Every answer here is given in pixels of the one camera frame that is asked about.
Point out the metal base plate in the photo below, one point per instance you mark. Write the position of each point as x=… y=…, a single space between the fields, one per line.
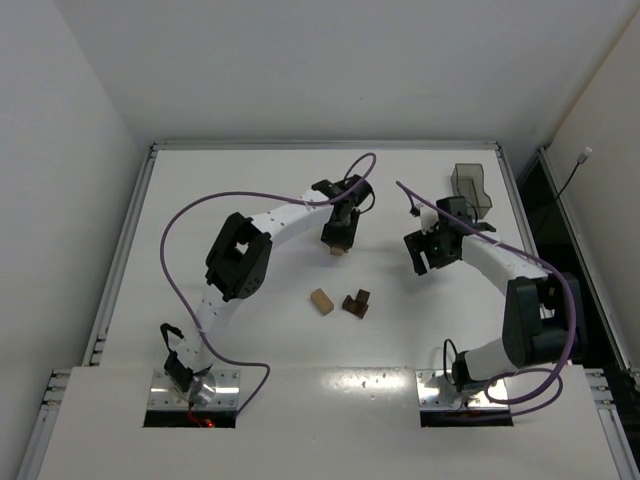
x=216 y=390
x=437 y=395

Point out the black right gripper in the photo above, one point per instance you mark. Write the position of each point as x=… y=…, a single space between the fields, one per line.
x=417 y=248

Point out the smoky transparent plastic container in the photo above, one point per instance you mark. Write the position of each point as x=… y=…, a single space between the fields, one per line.
x=468 y=180

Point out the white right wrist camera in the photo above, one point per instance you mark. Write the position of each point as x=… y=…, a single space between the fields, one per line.
x=428 y=217

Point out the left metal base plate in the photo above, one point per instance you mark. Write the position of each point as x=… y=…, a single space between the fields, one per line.
x=216 y=390

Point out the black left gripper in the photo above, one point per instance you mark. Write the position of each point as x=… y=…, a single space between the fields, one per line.
x=338 y=236

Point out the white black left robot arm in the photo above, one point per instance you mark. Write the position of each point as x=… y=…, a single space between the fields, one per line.
x=237 y=263

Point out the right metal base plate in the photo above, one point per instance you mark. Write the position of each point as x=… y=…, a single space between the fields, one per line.
x=437 y=395

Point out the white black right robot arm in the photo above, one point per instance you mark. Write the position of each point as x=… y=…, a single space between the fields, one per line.
x=543 y=319

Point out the dark wood notched block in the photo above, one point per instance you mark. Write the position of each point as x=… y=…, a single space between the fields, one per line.
x=357 y=305

